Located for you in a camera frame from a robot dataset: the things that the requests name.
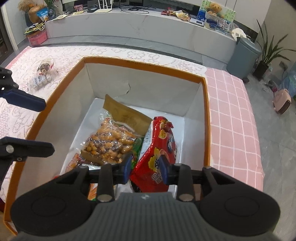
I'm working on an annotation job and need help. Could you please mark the teddy bear gift box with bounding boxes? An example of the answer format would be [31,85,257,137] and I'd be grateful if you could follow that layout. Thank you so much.
[189,1,237,32]

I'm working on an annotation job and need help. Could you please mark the pink storage box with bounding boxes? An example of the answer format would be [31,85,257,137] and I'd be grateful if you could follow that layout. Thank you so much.
[27,30,48,46]

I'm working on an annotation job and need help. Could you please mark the potted green plant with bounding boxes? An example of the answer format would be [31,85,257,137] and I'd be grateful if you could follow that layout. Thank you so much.
[252,20,295,80]

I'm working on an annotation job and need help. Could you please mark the snack pile on console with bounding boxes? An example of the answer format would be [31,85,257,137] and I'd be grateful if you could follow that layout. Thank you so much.
[161,8,190,22]

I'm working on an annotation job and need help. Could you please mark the clear wrapped candy bag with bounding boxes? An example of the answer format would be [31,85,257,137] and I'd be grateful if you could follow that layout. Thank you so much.
[30,58,58,93]

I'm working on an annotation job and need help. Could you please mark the white wifi router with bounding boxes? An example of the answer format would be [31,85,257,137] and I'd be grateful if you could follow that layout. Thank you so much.
[95,0,113,13]

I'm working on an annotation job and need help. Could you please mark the blue snack bag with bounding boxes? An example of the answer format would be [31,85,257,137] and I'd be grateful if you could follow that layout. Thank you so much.
[37,8,49,22]

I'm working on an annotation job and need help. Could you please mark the white noodle snack packet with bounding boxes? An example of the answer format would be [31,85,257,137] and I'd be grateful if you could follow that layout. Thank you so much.
[88,138,144,201]

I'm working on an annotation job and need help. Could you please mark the green plant in glass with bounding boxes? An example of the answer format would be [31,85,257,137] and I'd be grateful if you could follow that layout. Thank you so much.
[43,0,57,20]

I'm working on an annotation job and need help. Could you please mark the white lace tablecloth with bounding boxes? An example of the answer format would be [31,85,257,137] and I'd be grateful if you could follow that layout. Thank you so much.
[0,46,208,202]

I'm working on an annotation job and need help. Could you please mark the peanut snack clear bag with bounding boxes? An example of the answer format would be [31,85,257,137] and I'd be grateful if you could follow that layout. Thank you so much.
[80,94,152,166]

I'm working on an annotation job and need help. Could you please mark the red fries snack bag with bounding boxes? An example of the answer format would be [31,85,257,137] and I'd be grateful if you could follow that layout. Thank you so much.
[60,153,83,175]

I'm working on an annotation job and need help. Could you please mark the brown vase dried flowers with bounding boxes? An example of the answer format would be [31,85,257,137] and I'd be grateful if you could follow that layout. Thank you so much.
[18,0,46,27]

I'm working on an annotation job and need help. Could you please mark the orange cardboard box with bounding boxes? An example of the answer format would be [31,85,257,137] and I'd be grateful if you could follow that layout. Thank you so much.
[1,57,214,240]

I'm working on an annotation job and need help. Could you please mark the pink checked table cover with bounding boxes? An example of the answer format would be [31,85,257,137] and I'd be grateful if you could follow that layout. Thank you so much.
[206,68,264,191]

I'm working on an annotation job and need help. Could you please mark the grey trash bin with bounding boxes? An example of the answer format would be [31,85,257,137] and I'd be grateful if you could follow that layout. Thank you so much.
[226,38,262,80]

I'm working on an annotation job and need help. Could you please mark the grey tv console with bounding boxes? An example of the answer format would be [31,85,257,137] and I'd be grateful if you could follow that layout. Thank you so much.
[45,9,236,63]

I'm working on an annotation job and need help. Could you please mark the pink space heater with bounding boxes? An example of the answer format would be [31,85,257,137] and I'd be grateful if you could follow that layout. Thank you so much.
[273,89,292,114]

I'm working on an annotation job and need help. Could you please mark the blue water jug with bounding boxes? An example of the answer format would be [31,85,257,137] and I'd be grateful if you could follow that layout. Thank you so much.
[280,63,296,98]

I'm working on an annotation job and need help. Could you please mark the red cracker bag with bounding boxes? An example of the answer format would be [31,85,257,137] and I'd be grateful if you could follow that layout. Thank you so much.
[129,116,177,193]

